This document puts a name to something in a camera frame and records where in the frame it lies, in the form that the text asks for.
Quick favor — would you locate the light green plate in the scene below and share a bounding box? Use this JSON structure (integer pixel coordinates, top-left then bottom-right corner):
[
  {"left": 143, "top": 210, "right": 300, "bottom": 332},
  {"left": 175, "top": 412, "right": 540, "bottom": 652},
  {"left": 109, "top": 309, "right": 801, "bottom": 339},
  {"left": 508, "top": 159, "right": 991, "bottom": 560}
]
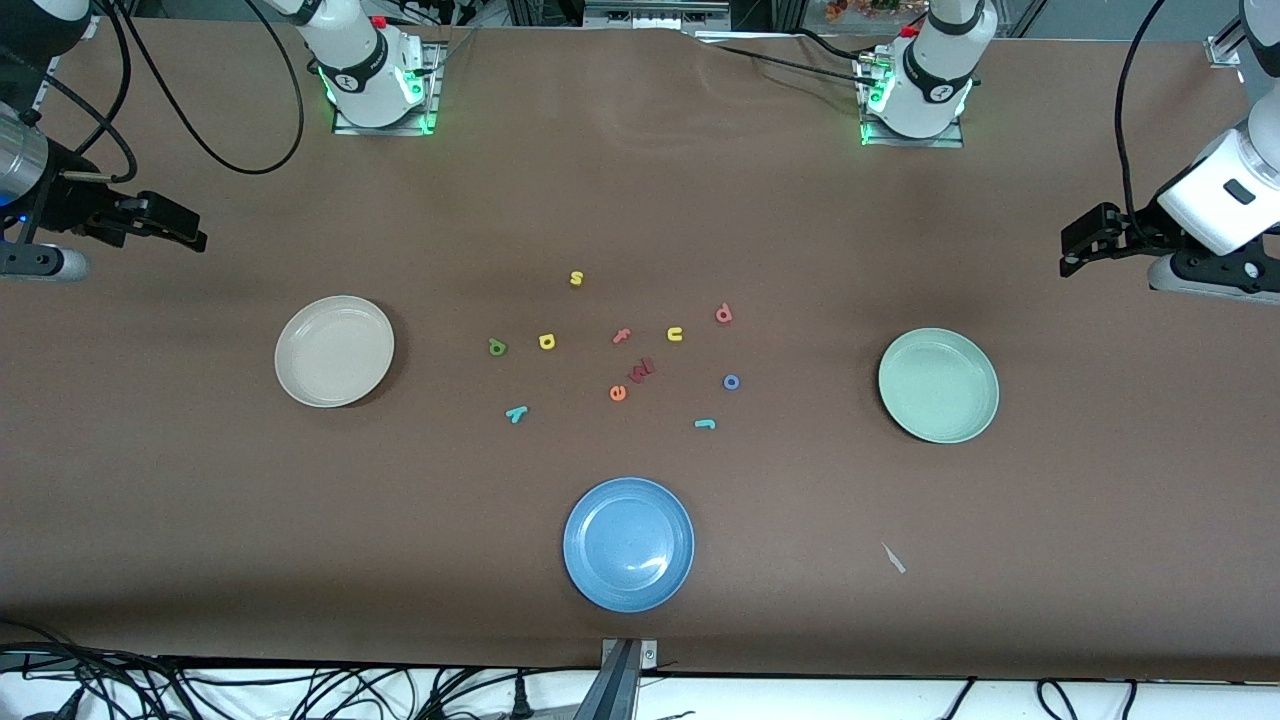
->
[{"left": 878, "top": 327, "right": 1000, "bottom": 445}]

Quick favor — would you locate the beige brown plate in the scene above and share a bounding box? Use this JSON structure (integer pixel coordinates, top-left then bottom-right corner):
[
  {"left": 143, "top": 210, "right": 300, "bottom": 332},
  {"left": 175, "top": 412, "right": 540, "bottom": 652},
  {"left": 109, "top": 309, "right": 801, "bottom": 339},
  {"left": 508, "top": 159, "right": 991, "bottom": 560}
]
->
[{"left": 274, "top": 295, "right": 396, "bottom": 409}]

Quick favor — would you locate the brown table mat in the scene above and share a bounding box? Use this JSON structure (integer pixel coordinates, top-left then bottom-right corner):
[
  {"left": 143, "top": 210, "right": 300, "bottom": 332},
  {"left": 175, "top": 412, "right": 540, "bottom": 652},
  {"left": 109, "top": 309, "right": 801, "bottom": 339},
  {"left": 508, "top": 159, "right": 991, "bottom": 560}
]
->
[{"left": 0, "top": 18, "right": 1280, "bottom": 683}]

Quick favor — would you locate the grey power strip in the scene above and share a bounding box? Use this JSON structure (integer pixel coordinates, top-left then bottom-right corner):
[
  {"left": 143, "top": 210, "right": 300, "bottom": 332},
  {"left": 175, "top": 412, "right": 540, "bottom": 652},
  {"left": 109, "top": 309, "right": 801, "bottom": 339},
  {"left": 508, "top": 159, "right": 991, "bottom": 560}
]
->
[{"left": 583, "top": 0, "right": 733, "bottom": 31}]

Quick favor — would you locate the blue plate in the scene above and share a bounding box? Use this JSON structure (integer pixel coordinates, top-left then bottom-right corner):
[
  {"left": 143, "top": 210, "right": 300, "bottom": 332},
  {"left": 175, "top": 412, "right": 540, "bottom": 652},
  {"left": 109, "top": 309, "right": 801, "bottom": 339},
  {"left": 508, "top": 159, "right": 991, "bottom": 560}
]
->
[{"left": 562, "top": 477, "right": 696, "bottom": 613}]

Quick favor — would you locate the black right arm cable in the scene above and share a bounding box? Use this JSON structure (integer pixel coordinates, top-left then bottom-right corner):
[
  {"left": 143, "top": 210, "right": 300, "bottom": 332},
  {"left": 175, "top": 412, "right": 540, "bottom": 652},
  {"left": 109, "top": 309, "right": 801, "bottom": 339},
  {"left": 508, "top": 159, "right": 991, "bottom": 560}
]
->
[{"left": 92, "top": 0, "right": 306, "bottom": 176}]

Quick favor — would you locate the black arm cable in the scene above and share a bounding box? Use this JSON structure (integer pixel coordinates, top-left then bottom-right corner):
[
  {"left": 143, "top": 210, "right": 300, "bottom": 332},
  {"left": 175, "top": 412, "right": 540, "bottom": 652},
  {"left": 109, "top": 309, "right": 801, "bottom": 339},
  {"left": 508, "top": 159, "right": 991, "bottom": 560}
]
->
[
  {"left": 1113, "top": 0, "right": 1171, "bottom": 226},
  {"left": 92, "top": 0, "right": 306, "bottom": 176}
]

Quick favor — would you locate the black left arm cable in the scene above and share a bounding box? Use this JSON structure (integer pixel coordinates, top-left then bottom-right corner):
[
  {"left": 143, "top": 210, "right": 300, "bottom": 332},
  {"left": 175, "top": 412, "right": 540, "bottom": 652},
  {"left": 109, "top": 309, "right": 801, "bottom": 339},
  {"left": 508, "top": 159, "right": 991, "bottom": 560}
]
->
[{"left": 1113, "top": 0, "right": 1171, "bottom": 226}]

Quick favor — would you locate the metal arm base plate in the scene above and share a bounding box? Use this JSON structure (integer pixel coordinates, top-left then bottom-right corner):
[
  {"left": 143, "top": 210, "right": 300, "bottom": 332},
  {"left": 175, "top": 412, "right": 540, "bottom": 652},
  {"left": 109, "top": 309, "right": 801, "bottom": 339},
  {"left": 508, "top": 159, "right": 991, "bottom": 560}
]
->
[
  {"left": 860, "top": 55, "right": 966, "bottom": 149},
  {"left": 332, "top": 40, "right": 442, "bottom": 136}
]

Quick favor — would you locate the black cable on table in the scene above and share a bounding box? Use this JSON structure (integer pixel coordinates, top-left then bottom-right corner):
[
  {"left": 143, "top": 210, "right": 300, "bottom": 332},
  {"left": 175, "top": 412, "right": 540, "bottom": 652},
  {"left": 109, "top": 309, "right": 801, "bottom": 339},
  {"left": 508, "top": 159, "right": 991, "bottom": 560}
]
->
[{"left": 700, "top": 28, "right": 886, "bottom": 89}]

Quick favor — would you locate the black floor cable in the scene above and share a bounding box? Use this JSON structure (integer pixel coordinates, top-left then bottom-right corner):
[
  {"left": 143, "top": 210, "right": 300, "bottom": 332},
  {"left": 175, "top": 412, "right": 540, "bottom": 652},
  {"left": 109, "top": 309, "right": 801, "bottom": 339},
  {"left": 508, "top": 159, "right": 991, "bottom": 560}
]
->
[{"left": 0, "top": 620, "right": 216, "bottom": 720}]

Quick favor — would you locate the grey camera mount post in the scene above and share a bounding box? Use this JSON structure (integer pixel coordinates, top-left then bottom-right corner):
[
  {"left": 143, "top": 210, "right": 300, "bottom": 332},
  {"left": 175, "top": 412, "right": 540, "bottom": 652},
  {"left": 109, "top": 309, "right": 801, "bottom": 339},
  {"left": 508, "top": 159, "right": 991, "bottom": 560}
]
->
[{"left": 598, "top": 638, "right": 659, "bottom": 720}]

